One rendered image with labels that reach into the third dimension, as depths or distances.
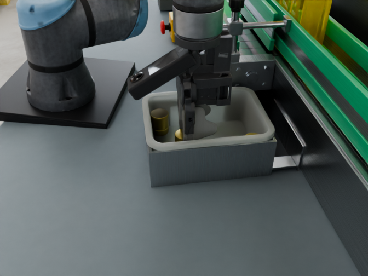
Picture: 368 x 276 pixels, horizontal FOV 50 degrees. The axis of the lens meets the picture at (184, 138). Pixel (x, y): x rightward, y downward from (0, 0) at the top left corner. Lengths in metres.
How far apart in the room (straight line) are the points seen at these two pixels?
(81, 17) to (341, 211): 0.59
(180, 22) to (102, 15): 0.30
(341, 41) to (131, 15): 0.42
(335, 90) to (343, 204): 0.18
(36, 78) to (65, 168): 0.22
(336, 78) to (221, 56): 0.18
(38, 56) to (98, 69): 0.22
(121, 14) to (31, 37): 0.19
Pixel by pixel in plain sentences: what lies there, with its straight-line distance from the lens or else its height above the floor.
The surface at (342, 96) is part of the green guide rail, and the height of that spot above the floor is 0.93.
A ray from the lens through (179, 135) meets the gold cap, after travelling 0.71.
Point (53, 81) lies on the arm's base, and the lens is 0.88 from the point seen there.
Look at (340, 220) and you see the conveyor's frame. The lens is 0.65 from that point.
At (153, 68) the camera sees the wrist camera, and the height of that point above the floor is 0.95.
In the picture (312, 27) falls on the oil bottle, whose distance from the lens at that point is 0.82.
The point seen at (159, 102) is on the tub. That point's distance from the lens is 0.79.
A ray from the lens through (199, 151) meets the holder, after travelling 0.67.
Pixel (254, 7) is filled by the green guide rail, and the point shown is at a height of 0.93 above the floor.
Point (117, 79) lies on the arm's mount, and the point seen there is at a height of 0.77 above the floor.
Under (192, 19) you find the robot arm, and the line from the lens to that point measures 0.58.
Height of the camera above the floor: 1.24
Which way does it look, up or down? 37 degrees down
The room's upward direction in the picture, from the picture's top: straight up
